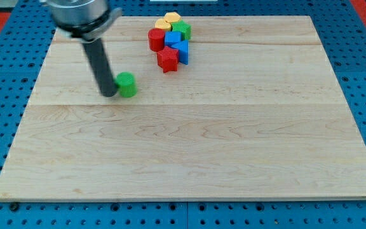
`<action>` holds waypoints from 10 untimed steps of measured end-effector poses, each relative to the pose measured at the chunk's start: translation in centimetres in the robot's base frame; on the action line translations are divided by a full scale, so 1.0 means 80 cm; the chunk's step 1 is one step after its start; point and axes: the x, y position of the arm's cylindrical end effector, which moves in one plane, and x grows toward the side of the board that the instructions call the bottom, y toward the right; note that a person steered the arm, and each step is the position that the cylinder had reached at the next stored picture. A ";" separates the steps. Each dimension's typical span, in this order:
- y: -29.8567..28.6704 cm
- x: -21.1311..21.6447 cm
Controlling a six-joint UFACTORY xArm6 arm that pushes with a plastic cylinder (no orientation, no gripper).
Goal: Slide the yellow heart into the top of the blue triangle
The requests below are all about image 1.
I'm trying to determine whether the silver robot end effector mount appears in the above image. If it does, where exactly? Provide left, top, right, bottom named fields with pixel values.
left=41, top=0, right=123, bottom=42

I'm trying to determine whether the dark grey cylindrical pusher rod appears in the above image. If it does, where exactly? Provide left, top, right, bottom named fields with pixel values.
left=83, top=38, right=118, bottom=97

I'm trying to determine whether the green cylinder block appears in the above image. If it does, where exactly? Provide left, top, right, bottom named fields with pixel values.
left=116, top=72, right=137, bottom=97

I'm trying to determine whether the yellow heart block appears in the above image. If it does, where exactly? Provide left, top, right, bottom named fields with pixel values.
left=154, top=18, right=172, bottom=32

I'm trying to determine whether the blue triangle block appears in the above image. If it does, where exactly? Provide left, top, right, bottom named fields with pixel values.
left=171, top=40, right=189, bottom=65

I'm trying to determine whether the red cylinder block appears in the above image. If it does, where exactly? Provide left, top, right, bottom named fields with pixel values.
left=147, top=28, right=165, bottom=52

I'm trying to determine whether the red star block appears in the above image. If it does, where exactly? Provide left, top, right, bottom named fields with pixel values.
left=157, top=46, right=179, bottom=73

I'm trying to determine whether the blue cube block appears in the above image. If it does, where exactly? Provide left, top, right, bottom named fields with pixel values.
left=164, top=31, right=182, bottom=46

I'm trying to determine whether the yellow hexagon block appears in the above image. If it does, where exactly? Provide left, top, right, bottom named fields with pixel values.
left=163, top=12, right=181, bottom=23

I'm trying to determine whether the green pentagon block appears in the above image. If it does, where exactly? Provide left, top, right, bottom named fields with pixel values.
left=172, top=20, right=191, bottom=40

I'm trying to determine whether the light wooden board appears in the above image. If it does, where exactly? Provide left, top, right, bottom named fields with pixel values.
left=0, top=16, right=366, bottom=202

